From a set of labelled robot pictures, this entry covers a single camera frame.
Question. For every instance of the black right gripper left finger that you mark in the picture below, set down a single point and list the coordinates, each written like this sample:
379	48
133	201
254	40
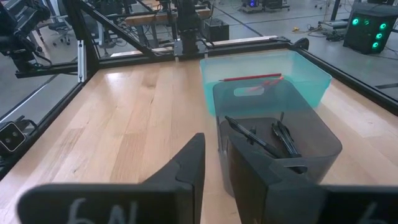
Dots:
174	199

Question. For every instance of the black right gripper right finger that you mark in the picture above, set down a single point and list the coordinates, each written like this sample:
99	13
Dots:
273	199

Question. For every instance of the red pencil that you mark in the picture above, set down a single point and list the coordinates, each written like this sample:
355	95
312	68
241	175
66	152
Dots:
252	77

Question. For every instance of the translucent teal plastic bin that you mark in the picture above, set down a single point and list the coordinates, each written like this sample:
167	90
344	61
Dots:
304	77

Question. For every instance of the background black robot arm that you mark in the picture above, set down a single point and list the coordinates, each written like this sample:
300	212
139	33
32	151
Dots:
18	37

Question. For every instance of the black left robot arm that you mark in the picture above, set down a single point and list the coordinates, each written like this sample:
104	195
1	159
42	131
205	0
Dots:
189	25

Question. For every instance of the translucent grey plastic bin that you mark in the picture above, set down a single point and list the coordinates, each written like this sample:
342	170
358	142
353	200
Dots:
323	146

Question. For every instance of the black equipment case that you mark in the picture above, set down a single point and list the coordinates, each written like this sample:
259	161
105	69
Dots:
217	31

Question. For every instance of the wooden background workbench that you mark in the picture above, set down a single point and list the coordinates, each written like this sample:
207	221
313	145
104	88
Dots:
149	18

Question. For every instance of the computer tower green lights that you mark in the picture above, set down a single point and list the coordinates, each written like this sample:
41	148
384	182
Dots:
363	34

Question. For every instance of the background machine blue light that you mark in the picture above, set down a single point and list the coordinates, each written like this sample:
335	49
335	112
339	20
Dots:
252	3

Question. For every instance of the grey office chair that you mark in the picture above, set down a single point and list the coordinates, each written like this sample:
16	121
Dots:
62	29

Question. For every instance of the black aluminium table frame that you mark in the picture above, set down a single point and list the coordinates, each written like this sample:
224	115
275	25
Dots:
133	60

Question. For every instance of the silver frame bracket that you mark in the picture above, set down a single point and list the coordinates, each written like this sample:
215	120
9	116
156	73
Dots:
81	62

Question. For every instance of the small silver depth camera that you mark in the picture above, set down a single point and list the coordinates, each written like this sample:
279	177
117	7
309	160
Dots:
11	138

